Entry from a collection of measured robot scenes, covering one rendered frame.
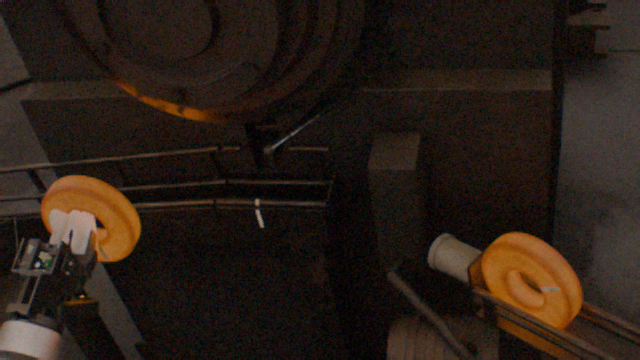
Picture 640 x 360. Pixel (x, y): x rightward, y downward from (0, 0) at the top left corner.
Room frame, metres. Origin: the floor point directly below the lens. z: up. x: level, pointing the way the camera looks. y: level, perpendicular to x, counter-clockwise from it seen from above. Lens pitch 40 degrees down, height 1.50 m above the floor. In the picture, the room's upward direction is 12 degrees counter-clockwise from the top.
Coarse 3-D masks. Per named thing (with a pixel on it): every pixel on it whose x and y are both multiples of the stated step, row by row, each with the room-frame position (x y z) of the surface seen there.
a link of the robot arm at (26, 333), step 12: (12, 324) 0.62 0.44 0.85; (24, 324) 0.61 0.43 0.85; (36, 324) 0.62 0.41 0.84; (0, 336) 0.61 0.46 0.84; (12, 336) 0.60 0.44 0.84; (24, 336) 0.60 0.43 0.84; (36, 336) 0.60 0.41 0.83; (48, 336) 0.61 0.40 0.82; (60, 336) 0.62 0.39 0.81; (0, 348) 0.59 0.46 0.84; (12, 348) 0.58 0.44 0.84; (24, 348) 0.58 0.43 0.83; (36, 348) 0.59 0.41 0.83; (48, 348) 0.59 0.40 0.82; (60, 348) 0.60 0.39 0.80
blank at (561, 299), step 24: (504, 240) 0.66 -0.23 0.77; (528, 240) 0.64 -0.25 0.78; (504, 264) 0.65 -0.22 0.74; (528, 264) 0.61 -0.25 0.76; (552, 264) 0.59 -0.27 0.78; (504, 288) 0.64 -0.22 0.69; (528, 288) 0.64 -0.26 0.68; (552, 288) 0.58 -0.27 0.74; (576, 288) 0.57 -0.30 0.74; (528, 312) 0.61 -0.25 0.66; (552, 312) 0.58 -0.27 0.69; (576, 312) 0.57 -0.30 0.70
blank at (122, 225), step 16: (80, 176) 0.84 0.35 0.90; (48, 192) 0.83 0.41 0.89; (64, 192) 0.81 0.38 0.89; (80, 192) 0.81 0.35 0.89; (96, 192) 0.80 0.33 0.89; (112, 192) 0.81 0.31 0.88; (48, 208) 0.83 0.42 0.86; (64, 208) 0.82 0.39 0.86; (80, 208) 0.81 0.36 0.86; (96, 208) 0.80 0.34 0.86; (112, 208) 0.79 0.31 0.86; (128, 208) 0.81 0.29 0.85; (48, 224) 0.83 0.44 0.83; (112, 224) 0.79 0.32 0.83; (128, 224) 0.79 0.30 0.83; (112, 240) 0.80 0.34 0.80; (128, 240) 0.79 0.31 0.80; (112, 256) 0.80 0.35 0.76
